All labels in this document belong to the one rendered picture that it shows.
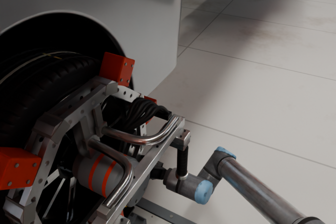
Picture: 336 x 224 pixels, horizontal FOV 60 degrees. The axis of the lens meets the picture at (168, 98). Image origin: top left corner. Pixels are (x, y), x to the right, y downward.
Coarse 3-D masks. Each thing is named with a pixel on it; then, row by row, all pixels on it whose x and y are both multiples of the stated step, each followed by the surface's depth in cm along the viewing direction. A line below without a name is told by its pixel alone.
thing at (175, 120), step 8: (96, 112) 81; (96, 120) 82; (168, 120) 87; (176, 120) 87; (96, 128) 83; (104, 128) 84; (112, 128) 84; (168, 128) 84; (112, 136) 83; (120, 136) 82; (128, 136) 81; (136, 136) 81; (144, 136) 81; (152, 136) 81; (160, 136) 81; (136, 144) 82; (144, 144) 80; (152, 144) 81
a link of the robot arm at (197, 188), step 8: (192, 176) 112; (200, 176) 118; (176, 184) 111; (184, 184) 110; (192, 184) 110; (200, 184) 109; (208, 184) 110; (176, 192) 113; (184, 192) 110; (192, 192) 109; (200, 192) 108; (208, 192) 110; (200, 200) 108
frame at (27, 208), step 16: (96, 80) 84; (112, 80) 84; (80, 96) 81; (96, 96) 80; (128, 96) 95; (48, 112) 72; (64, 112) 72; (80, 112) 77; (144, 112) 109; (32, 128) 70; (48, 128) 69; (64, 128) 71; (144, 128) 113; (32, 144) 69; (48, 144) 68; (128, 144) 116; (48, 160) 70; (16, 192) 69; (32, 192) 68; (16, 208) 67; (32, 208) 69
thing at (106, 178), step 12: (84, 156) 88; (96, 156) 87; (72, 168) 89; (84, 168) 86; (96, 168) 85; (108, 168) 84; (120, 168) 84; (84, 180) 87; (96, 180) 85; (108, 180) 83; (144, 180) 89; (96, 192) 88; (108, 192) 84; (132, 204) 86
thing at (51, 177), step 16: (64, 96) 81; (112, 96) 103; (112, 112) 114; (64, 144) 90; (112, 144) 119; (64, 160) 99; (48, 176) 87; (64, 176) 94; (48, 192) 112; (64, 192) 100; (80, 192) 113; (48, 208) 92; (64, 208) 101; (80, 208) 107
